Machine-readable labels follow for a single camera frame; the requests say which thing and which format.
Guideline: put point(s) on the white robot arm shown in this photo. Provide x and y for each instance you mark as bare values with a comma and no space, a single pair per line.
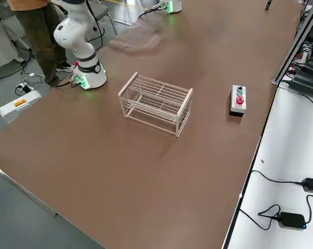
76,36
175,5

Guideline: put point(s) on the grey button control box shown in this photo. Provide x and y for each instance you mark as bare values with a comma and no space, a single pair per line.
238,107

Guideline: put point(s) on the grey chair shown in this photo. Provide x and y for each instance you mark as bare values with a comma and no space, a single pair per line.
102,11

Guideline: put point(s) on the white floor power strip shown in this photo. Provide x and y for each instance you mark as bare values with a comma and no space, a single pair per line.
25,88

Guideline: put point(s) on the white box yellow label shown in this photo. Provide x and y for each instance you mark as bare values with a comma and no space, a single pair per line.
19,106

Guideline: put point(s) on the person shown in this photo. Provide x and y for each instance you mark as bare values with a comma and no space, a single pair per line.
40,39

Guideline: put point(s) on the small black box blue light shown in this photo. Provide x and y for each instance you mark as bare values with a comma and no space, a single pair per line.
292,220

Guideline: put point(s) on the white cabinet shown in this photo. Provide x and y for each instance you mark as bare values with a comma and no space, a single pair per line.
1,33

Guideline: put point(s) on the aluminium frame post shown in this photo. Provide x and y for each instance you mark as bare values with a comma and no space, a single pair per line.
297,44

